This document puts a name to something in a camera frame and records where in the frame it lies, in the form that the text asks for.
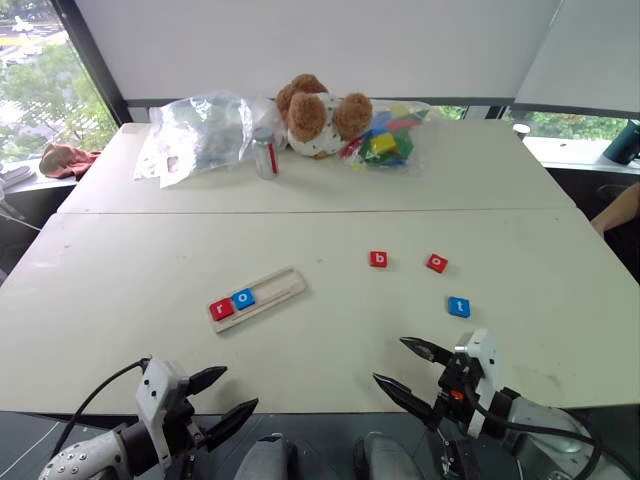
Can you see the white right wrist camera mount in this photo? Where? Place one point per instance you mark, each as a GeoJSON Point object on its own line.
{"type": "Point", "coordinates": [487, 355]}

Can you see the bag of colourful blocks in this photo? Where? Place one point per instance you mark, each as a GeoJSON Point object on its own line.
{"type": "Point", "coordinates": [387, 142]}

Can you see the white cup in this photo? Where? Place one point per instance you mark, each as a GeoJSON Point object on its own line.
{"type": "Point", "coordinates": [521, 131]}

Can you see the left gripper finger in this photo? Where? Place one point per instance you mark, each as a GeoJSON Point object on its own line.
{"type": "Point", "coordinates": [232, 420]}
{"type": "Point", "coordinates": [207, 379]}

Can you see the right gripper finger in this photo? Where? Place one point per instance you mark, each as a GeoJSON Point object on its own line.
{"type": "Point", "coordinates": [407, 399]}
{"type": "Point", "coordinates": [430, 352]}

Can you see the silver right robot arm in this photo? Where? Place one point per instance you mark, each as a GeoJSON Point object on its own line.
{"type": "Point", "coordinates": [540, 415]}

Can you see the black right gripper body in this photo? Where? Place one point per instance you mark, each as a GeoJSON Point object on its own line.
{"type": "Point", "coordinates": [457, 395]}

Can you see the black window frame post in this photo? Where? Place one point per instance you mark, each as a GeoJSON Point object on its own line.
{"type": "Point", "coordinates": [92, 55]}

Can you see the wooden letter tray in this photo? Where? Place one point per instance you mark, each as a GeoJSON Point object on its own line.
{"type": "Point", "coordinates": [280, 287]}

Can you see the red letter tile r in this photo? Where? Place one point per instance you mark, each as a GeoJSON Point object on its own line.
{"type": "Point", "coordinates": [222, 310]}

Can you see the red letter tile o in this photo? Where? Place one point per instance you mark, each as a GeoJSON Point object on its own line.
{"type": "Point", "coordinates": [437, 263]}

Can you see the brown teddy bear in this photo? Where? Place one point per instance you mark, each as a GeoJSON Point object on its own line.
{"type": "Point", "coordinates": [312, 117]}

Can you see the clear plastic bag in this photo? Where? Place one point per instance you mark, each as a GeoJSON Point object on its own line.
{"type": "Point", "coordinates": [205, 130]}

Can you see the red letter tile b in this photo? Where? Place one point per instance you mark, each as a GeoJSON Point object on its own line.
{"type": "Point", "coordinates": [380, 259]}

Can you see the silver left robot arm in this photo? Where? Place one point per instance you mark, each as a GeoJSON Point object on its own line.
{"type": "Point", "coordinates": [85, 457]}

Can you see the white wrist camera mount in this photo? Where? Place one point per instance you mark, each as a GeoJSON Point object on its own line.
{"type": "Point", "coordinates": [155, 395]}
{"type": "Point", "coordinates": [487, 355]}

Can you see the reddish brown cloth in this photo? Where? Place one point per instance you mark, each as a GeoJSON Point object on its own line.
{"type": "Point", "coordinates": [65, 160]}

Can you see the blue letter tile t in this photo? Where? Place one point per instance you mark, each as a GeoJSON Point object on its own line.
{"type": "Point", "coordinates": [459, 307]}

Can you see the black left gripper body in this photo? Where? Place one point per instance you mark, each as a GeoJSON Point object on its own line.
{"type": "Point", "coordinates": [190, 430]}

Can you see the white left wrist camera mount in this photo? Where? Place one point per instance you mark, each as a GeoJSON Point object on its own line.
{"type": "Point", "coordinates": [155, 395]}

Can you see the person's bare forearm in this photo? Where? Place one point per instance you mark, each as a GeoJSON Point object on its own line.
{"type": "Point", "coordinates": [620, 207]}

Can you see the grey rounded shape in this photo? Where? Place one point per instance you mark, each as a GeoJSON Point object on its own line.
{"type": "Point", "coordinates": [385, 460]}
{"type": "Point", "coordinates": [265, 460]}

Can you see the blue letter tile o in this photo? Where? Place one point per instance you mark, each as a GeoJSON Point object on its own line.
{"type": "Point", "coordinates": [244, 299]}

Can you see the dark cup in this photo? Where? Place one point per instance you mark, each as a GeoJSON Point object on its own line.
{"type": "Point", "coordinates": [622, 142]}

